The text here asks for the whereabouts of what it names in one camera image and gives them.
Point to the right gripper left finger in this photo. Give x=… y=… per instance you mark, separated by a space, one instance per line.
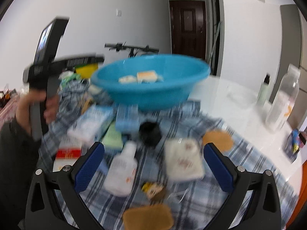
x=43 y=210

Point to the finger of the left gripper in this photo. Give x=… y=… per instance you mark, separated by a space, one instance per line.
x=70 y=64

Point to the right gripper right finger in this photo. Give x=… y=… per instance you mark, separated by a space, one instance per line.
x=263 y=210

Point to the cream cube box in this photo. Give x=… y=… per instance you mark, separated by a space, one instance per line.
x=147 y=76

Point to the pale teal tall box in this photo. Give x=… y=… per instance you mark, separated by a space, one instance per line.
x=159 y=78

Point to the green tissue box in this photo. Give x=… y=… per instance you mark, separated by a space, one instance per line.
x=67 y=77

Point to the white red gold box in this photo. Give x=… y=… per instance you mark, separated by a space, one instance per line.
x=70 y=149

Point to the yellow tub green rim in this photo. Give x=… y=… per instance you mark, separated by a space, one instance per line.
x=86 y=71

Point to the small white squeeze bottle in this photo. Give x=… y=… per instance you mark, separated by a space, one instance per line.
x=120 y=177

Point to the white blue medicine box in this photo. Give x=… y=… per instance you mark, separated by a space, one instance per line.
x=90 y=126

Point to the black bicycle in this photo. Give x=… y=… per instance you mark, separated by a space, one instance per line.
x=133 y=50

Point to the cream rectangular box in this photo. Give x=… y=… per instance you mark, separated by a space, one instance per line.
x=127 y=79

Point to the orange soap bar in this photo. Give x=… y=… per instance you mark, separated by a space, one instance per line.
x=221 y=139

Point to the light blue wipes pack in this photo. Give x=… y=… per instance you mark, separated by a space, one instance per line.
x=127 y=119

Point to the blue plastic basin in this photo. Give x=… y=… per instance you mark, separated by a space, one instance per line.
x=180 y=73

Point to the white tissue packet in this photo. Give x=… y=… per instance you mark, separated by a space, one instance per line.
x=182 y=159

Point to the blue plaid shirt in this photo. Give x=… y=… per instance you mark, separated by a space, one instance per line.
x=192 y=203

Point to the white lotion bottle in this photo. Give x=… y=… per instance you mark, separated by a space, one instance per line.
x=284 y=100

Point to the green pump bottle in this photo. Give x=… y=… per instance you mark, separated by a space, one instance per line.
x=262 y=95

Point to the clear plastic soap dish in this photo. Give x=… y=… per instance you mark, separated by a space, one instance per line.
x=243 y=98

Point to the dark brown door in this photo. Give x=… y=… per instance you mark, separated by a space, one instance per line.
x=188 y=28

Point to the grey beige refrigerator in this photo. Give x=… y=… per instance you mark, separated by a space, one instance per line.
x=293 y=51

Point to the white wall switch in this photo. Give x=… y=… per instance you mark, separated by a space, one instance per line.
x=118 y=13

